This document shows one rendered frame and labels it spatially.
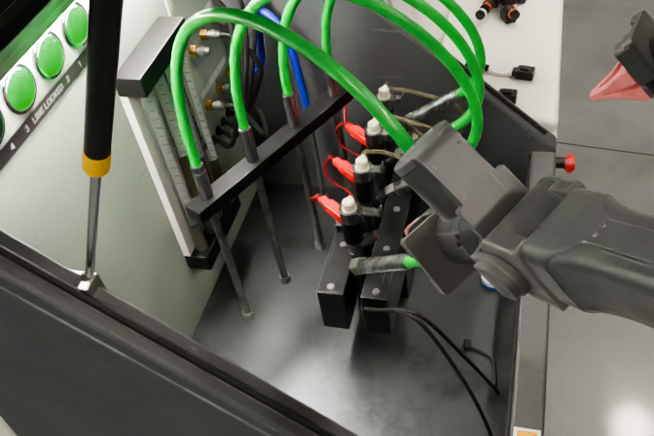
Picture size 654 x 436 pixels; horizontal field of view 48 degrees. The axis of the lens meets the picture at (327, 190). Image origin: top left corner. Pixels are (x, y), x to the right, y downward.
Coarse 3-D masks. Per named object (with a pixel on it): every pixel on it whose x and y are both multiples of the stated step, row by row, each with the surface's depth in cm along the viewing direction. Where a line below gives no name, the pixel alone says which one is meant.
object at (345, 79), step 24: (192, 24) 75; (264, 24) 68; (312, 48) 67; (336, 72) 66; (360, 96) 66; (384, 120) 66; (192, 144) 93; (408, 144) 67; (192, 168) 96; (408, 264) 79
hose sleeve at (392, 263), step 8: (384, 256) 82; (392, 256) 81; (400, 256) 80; (360, 264) 85; (368, 264) 84; (376, 264) 83; (384, 264) 81; (392, 264) 80; (400, 264) 79; (368, 272) 85; (376, 272) 84
